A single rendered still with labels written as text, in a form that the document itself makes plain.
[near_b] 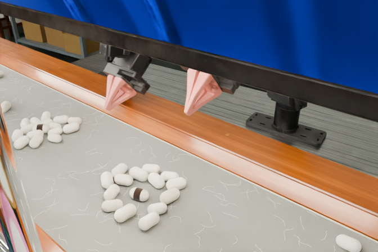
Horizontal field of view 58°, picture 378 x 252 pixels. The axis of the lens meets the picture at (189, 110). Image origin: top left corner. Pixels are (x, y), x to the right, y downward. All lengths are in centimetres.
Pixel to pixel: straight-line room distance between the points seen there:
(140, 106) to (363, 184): 50
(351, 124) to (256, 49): 81
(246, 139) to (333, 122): 38
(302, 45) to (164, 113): 59
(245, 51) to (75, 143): 57
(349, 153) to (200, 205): 44
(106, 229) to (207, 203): 16
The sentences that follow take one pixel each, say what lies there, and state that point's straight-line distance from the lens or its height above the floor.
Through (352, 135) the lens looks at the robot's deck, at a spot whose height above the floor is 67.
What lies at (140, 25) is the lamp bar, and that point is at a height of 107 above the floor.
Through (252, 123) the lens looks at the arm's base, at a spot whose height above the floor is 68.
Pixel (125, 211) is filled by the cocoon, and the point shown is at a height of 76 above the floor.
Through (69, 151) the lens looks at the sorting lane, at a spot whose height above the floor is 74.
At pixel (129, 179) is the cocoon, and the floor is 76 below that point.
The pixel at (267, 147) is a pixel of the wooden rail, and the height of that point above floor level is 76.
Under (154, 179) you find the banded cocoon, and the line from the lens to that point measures 60.
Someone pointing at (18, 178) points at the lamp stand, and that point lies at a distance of 29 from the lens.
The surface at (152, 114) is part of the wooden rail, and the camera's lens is 78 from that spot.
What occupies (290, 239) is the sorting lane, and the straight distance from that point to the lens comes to 55.
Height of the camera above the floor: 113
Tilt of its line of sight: 28 degrees down
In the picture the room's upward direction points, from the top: straight up
